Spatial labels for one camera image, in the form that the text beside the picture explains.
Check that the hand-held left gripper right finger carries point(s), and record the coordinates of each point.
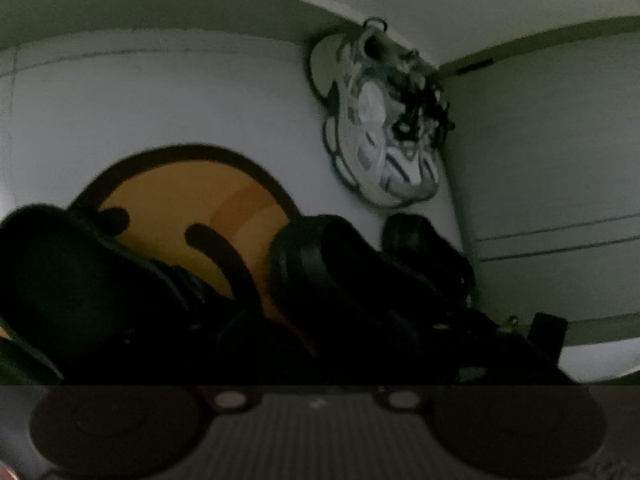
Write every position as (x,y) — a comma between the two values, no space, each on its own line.
(500,365)

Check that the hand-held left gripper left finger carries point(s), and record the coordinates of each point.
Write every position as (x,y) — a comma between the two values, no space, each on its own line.
(150,367)

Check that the chunky black clog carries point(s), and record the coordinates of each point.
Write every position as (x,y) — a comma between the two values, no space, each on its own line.
(340,270)
(425,245)

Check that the metal cabinet knob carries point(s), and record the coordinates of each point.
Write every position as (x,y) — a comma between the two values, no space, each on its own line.
(511,322)

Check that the orange round floor mat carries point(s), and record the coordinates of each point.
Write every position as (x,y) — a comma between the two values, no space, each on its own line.
(175,195)

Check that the grey cabinet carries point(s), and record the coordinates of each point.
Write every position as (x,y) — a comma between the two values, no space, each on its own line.
(550,160)

